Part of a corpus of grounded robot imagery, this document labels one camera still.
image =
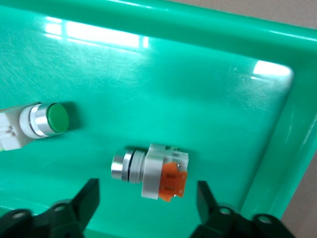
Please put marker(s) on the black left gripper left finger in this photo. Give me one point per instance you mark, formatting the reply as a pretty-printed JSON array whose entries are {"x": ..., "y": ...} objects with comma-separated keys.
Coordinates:
[{"x": 49, "y": 220}]

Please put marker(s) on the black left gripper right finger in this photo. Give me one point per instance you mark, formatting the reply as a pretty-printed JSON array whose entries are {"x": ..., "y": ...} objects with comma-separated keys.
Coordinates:
[{"x": 235, "y": 223}]

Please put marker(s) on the green button orange contact block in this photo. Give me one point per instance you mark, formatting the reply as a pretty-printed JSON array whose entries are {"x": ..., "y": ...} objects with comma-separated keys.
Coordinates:
[{"x": 151, "y": 171}]

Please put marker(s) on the green button plain white body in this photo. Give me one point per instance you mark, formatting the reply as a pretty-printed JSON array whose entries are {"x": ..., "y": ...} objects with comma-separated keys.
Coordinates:
[{"x": 37, "y": 121}]

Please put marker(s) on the green plastic tray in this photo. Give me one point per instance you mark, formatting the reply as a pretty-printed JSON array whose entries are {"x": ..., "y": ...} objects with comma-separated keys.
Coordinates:
[{"x": 173, "y": 99}]

